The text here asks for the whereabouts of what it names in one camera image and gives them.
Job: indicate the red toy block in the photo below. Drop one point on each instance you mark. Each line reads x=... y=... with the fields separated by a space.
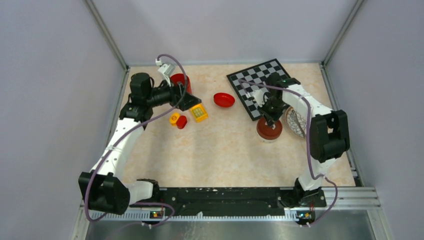
x=181 y=122

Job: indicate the patterned round plate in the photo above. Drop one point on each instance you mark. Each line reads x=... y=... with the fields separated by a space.
x=288 y=119

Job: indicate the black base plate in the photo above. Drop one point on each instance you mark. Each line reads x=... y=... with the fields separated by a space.
x=234 y=201

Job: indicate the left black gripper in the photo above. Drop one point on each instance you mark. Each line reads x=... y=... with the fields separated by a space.
x=180 y=99

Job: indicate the silver metal tongs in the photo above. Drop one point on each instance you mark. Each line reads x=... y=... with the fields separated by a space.
x=299 y=126

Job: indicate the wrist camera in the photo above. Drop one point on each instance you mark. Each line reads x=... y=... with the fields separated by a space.
x=165 y=70
x=258 y=96

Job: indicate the yellow toy block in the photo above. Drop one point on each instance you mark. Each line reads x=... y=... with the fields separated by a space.
x=174 y=118

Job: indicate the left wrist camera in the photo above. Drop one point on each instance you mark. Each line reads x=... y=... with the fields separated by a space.
x=165 y=70

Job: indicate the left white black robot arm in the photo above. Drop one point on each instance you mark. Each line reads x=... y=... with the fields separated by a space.
x=101 y=188

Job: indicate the black white chessboard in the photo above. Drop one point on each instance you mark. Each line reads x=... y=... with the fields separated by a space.
x=250 y=79

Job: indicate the steel lunch box bowl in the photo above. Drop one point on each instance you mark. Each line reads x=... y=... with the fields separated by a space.
x=268 y=141

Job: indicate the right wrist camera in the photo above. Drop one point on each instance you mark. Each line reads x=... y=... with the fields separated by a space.
x=258 y=96

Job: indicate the yellow toy tray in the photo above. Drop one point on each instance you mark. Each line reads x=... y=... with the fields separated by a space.
x=199 y=113

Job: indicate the red cylindrical cup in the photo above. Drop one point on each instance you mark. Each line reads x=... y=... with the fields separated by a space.
x=179 y=78

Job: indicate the red oval dish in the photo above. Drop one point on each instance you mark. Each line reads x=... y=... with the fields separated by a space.
x=223 y=100

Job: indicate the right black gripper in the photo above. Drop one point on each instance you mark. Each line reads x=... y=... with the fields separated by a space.
x=270 y=119

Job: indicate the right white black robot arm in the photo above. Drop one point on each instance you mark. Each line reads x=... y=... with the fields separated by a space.
x=326 y=132

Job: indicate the brown round lid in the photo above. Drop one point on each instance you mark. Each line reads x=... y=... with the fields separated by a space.
x=269 y=132

